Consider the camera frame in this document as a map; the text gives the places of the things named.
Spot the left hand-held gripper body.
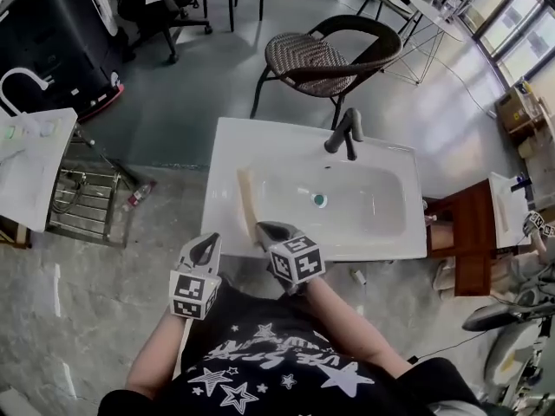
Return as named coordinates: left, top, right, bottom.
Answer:
left=168, top=260, right=223, bottom=321

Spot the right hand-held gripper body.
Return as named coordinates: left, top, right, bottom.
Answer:
left=267, top=233, right=327, bottom=286

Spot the person's left forearm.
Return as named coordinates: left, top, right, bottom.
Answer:
left=124, top=313, right=193, bottom=401

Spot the person's right forearm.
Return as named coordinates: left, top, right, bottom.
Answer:
left=297, top=276, right=412, bottom=380

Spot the another person's forearm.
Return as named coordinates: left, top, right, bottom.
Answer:
left=529, top=231, right=551, bottom=270

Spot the white washbasin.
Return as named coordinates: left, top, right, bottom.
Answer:
left=487, top=170, right=533, bottom=251
left=199, top=116, right=429, bottom=263
left=0, top=106, right=140, bottom=250

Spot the dark grey faucet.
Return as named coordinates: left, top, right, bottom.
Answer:
left=323, top=107, right=364, bottom=162

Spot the person's black star t-shirt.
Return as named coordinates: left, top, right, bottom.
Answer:
left=96, top=282, right=483, bottom=416

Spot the plastic bottle red label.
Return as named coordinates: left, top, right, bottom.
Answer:
left=121, top=180, right=159, bottom=211

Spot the white slipper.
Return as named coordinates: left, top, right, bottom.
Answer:
left=432, top=255, right=457, bottom=302

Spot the brown wicker chair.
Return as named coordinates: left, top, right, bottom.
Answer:
left=249, top=14, right=404, bottom=132

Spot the red-brown wooden vanity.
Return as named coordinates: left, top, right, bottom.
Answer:
left=421, top=178, right=535, bottom=299

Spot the grey scooter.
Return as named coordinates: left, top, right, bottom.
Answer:
left=460, top=265, right=555, bottom=409

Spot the white gooseneck faucet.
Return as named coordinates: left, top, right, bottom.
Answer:
left=0, top=67, right=56, bottom=125

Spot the black office chair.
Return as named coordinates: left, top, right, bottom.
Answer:
left=109, top=0, right=214, bottom=65

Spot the large black machine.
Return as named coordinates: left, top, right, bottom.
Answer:
left=0, top=0, right=127, bottom=124

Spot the cardboard box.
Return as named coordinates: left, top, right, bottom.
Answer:
left=493, top=79, right=555, bottom=147

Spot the round white wire-leg table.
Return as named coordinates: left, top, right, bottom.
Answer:
left=380, top=0, right=466, bottom=87

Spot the glass window wall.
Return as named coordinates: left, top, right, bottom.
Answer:
left=457, top=0, right=555, bottom=88

